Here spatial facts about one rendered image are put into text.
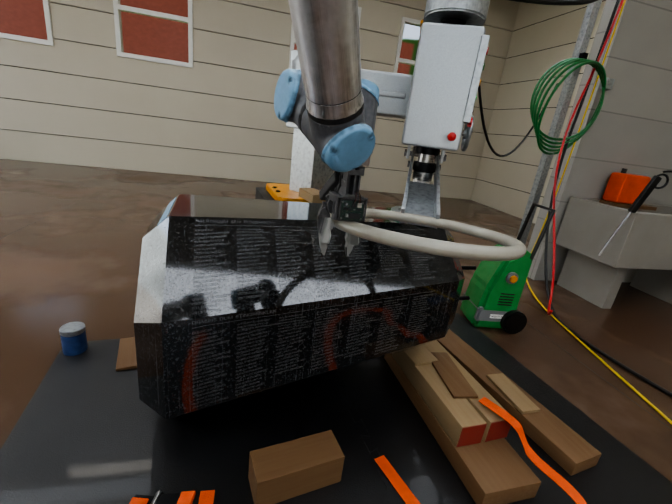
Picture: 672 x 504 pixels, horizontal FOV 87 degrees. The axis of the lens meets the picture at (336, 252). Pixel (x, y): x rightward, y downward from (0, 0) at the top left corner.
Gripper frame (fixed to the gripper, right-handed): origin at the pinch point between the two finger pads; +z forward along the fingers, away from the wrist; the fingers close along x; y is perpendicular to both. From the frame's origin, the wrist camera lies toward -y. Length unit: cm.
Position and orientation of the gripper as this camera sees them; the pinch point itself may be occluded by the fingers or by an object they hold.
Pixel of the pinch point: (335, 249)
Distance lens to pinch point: 84.6
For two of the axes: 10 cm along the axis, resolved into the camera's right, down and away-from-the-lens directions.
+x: 9.5, 0.3, 3.1
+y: 2.9, 3.0, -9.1
